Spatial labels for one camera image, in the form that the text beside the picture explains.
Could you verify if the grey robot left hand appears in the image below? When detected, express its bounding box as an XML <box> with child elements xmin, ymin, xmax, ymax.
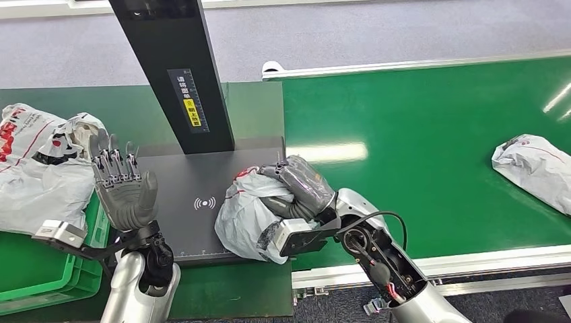
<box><xmin>88</xmin><ymin>129</ymin><xmax>159</xmax><ymax>233</ymax></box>

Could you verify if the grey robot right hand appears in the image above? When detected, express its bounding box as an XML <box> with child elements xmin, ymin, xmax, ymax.
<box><xmin>257</xmin><ymin>155</ymin><xmax>337</xmax><ymax>221</ymax></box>

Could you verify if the green conveyor belt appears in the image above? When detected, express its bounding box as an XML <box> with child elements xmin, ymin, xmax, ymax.
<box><xmin>281</xmin><ymin>55</ymin><xmax>571</xmax><ymax>272</ymax></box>

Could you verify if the torn open grey parcel bag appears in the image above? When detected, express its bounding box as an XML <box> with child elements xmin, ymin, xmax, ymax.
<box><xmin>0</xmin><ymin>103</ymin><xmax>108</xmax><ymax>236</ymax></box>

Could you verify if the small metal clamp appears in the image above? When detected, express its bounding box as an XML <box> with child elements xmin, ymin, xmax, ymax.
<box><xmin>294</xmin><ymin>287</ymin><xmax>329</xmax><ymax>299</ymax></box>

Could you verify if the green plastic crate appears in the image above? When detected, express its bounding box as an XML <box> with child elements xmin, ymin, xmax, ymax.
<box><xmin>0</xmin><ymin>191</ymin><xmax>112</xmax><ymax>315</ymax></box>

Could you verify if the black yellow label sticker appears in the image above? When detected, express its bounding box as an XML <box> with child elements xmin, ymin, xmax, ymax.
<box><xmin>167</xmin><ymin>68</ymin><xmax>211</xmax><ymax>134</ymax></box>

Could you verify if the long grey parcel bag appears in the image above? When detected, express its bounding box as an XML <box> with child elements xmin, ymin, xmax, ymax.
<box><xmin>491</xmin><ymin>134</ymin><xmax>571</xmax><ymax>217</ymax></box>

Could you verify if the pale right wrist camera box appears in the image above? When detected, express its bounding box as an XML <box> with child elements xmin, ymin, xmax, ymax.
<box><xmin>273</xmin><ymin>218</ymin><xmax>340</xmax><ymax>258</ymax></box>

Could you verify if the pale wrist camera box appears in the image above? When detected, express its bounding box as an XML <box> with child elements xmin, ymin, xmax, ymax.
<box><xmin>32</xmin><ymin>219</ymin><xmax>88</xmax><ymax>250</ymax></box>
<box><xmin>273</xmin><ymin>218</ymin><xmax>340</xmax><ymax>258</ymax></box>

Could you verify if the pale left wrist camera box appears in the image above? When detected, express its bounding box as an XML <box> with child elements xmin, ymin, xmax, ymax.
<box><xmin>32</xmin><ymin>219</ymin><xmax>88</xmax><ymax>250</ymax></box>

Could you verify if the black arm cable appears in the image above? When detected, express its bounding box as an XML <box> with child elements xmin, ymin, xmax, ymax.
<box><xmin>339</xmin><ymin>211</ymin><xmax>407</xmax><ymax>253</ymax></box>

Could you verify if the grey metal bracket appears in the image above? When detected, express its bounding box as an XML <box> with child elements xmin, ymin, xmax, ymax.
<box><xmin>363</xmin><ymin>296</ymin><xmax>393</xmax><ymax>318</ymax></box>

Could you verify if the aluminium conveyor rail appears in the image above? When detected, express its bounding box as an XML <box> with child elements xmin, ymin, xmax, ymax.
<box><xmin>292</xmin><ymin>244</ymin><xmax>571</xmax><ymax>291</ymax></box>
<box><xmin>261</xmin><ymin>48</ymin><xmax>571</xmax><ymax>82</ymax></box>

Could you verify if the white wall ledge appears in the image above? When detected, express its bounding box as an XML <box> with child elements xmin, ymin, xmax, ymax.
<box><xmin>0</xmin><ymin>0</ymin><xmax>371</xmax><ymax>21</ymax></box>

